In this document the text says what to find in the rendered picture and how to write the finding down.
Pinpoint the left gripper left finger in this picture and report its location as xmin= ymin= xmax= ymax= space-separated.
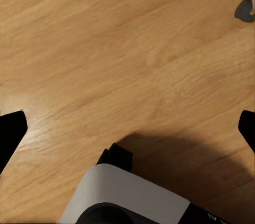
xmin=0 ymin=110 xmax=28 ymax=174

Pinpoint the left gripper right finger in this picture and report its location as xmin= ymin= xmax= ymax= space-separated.
xmin=238 ymin=110 xmax=255 ymax=153

